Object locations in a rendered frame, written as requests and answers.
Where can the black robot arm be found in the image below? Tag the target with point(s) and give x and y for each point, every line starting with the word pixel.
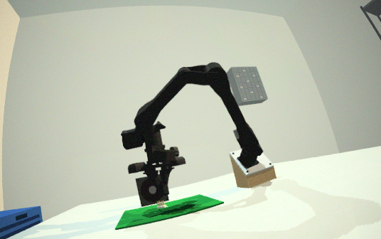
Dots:
pixel 211 74

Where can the grey square computer fan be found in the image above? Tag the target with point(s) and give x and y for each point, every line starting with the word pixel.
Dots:
pixel 147 192

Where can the green circuit board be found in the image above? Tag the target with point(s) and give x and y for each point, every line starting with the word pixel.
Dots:
pixel 163 211

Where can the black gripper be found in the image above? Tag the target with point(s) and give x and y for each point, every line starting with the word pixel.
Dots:
pixel 150 170

